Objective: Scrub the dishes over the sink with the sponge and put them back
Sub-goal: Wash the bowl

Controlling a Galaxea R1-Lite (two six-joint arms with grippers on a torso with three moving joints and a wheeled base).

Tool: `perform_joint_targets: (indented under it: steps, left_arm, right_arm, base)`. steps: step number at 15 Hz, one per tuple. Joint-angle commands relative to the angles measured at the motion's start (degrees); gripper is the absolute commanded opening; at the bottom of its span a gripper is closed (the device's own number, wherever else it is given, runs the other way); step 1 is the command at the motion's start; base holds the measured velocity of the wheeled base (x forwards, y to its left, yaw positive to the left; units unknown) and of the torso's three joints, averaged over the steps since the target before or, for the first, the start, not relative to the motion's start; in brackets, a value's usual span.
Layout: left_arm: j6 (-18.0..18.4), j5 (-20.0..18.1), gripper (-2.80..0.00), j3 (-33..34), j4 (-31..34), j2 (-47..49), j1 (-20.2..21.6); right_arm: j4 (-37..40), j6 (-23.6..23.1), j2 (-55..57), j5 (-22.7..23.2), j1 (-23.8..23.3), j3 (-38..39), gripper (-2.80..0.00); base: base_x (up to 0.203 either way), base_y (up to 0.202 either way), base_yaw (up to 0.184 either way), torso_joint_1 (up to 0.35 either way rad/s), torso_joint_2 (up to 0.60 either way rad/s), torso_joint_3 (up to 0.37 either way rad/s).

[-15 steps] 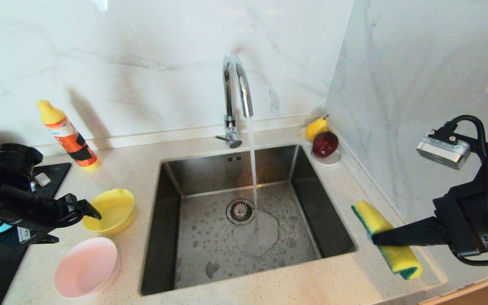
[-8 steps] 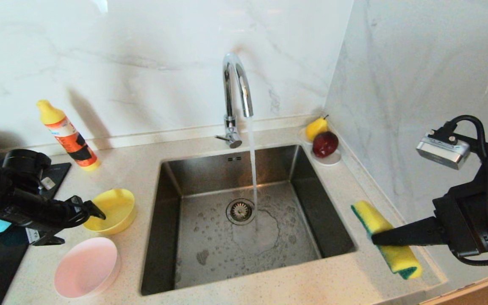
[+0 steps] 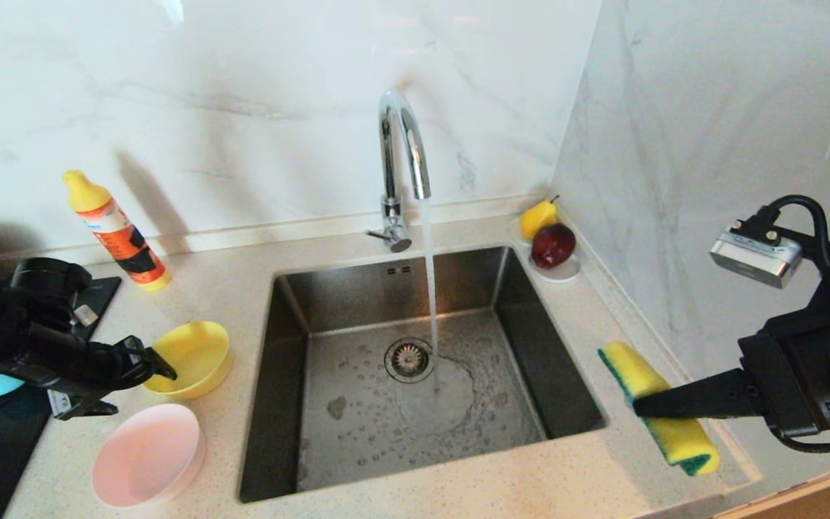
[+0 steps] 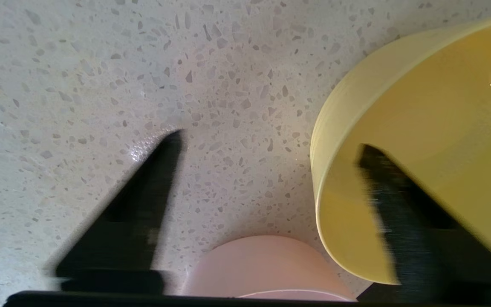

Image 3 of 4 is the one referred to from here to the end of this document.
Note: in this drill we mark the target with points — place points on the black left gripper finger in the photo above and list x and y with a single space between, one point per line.
152 360
91 411

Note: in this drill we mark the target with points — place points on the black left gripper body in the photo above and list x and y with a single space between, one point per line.
47 353

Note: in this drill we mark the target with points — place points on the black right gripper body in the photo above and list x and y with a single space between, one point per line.
811 375

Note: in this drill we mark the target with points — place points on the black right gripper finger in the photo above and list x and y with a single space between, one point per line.
703 400

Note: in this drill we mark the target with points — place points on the yellow green sponge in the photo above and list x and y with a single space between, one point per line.
681 440

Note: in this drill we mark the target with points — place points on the yellow capped dish soap bottle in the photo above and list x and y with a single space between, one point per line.
118 236

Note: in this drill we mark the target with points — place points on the chrome gooseneck faucet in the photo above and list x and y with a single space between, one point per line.
391 209

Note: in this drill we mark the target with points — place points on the stainless steel sink basin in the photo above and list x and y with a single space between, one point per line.
357 432

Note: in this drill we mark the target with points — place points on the yellow plastic bowl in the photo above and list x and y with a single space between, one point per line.
195 353

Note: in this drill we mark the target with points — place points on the pink plastic bowl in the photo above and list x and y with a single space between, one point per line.
147 455

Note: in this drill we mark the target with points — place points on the dark red apple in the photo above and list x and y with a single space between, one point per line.
552 245

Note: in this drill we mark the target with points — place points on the yellow pear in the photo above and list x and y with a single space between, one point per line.
536 218

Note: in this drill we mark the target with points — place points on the round metal drain strainer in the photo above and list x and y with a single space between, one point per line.
408 360

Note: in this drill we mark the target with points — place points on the running water stream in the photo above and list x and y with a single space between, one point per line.
429 288

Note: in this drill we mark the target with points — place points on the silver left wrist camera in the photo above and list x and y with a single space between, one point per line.
86 316

